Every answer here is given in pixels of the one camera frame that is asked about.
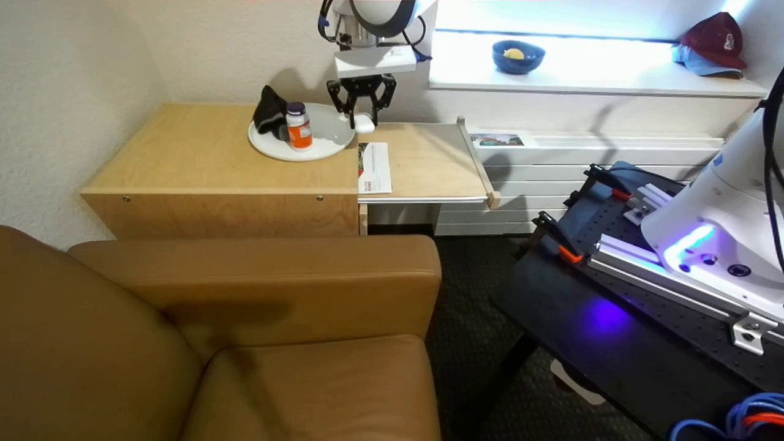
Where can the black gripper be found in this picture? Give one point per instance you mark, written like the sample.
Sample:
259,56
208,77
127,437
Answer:
362,84

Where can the black sock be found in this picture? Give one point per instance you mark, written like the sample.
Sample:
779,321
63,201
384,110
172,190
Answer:
270,112

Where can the yellow lemon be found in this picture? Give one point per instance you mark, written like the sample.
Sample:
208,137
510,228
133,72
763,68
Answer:
516,54

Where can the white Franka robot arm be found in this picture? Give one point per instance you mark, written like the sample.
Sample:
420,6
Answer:
375,60

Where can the white round plate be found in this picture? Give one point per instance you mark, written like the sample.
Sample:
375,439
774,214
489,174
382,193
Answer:
328,141

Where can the dark blue bowl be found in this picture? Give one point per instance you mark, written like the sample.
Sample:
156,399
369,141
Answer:
518,67

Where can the white paper pamphlet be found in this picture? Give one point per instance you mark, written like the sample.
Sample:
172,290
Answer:
375,166

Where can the orange pill bottle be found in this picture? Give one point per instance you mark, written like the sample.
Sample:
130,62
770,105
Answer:
300,128

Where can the pull-out wooden shelf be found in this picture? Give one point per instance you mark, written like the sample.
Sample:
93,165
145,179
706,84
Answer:
424,161

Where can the light wooden side cabinet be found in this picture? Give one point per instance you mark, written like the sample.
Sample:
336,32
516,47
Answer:
187,179

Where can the white radiator heater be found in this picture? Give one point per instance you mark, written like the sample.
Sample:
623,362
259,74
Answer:
573,171

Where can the white window sill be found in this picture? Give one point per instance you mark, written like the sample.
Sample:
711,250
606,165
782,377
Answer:
590,77

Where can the orange black clamp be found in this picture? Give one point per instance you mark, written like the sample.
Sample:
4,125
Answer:
559,245
609,187

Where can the tan leather armchair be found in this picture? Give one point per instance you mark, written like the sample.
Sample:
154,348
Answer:
246,344

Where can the white profile pieces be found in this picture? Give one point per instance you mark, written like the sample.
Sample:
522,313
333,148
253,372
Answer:
651,203

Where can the white scrap on floor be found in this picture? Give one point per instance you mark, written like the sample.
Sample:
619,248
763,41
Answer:
576,383

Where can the red baseball cap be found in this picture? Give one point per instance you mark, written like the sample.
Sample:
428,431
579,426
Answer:
715,44

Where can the aluminium profile rail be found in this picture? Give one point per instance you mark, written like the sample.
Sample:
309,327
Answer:
669,283

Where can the black robot mount table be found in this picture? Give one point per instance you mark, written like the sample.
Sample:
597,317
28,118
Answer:
639,357

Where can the metal corner bracket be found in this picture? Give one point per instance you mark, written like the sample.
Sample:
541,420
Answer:
748,334

